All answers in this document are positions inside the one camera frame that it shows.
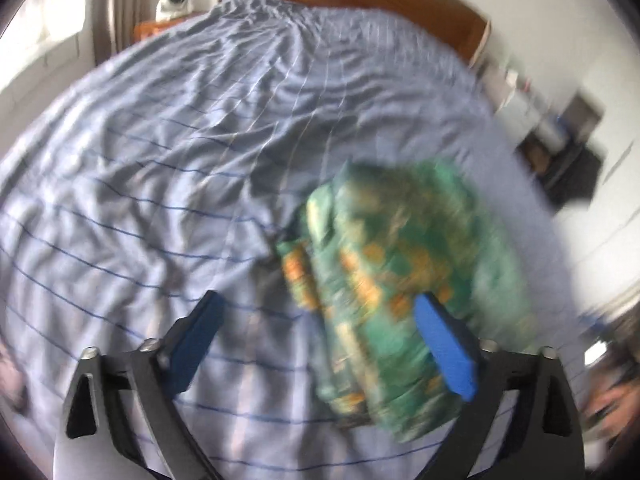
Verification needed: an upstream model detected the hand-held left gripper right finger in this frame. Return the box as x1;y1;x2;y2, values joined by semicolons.
415;294;586;480

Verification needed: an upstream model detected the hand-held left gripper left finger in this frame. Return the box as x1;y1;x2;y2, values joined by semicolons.
60;290;226;480

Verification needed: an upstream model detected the green printed jacket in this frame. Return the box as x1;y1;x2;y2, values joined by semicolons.
276;159;538;443

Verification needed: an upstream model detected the blue plaid duvet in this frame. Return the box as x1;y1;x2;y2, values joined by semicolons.
0;0;586;480

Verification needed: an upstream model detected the wooden nightstand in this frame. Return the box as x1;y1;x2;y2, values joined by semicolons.
134;16;194;43

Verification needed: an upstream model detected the window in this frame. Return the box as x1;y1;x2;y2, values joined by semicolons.
0;0;87;103

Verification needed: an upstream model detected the beige curtain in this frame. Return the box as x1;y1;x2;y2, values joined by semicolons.
85;0;142;66

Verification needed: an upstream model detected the white security camera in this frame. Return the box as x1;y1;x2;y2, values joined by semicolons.
155;0;194;22

